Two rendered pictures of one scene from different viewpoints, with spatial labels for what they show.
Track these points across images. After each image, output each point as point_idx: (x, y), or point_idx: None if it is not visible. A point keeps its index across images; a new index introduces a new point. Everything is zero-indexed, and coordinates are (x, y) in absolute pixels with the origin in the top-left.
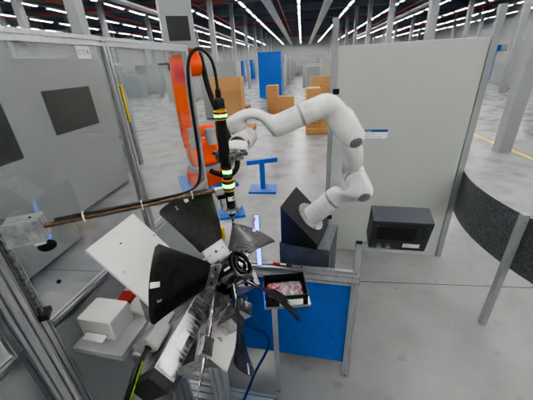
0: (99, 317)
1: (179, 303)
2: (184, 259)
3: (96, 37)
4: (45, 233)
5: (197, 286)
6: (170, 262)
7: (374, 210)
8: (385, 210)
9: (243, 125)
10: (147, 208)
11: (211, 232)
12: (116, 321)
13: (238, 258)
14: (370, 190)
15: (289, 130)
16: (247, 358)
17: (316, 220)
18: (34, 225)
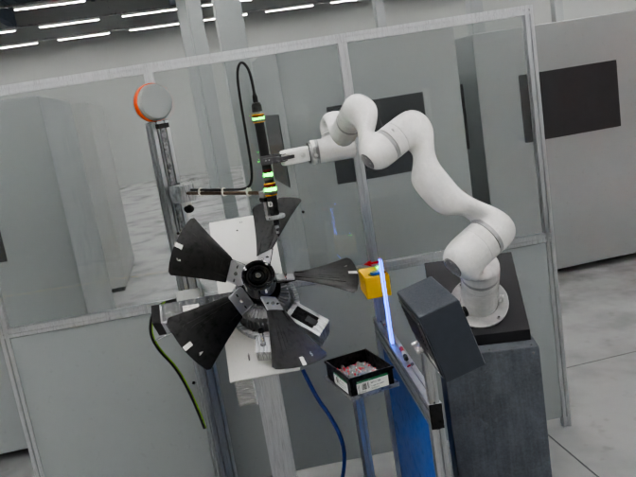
0: None
1: (197, 275)
2: (206, 239)
3: (330, 37)
4: (185, 198)
5: (217, 272)
6: (194, 235)
7: (419, 282)
8: (425, 286)
9: (327, 131)
10: (368, 234)
11: (269, 239)
12: None
13: (260, 269)
14: (452, 256)
15: (339, 139)
16: (194, 340)
17: (464, 305)
18: (178, 188)
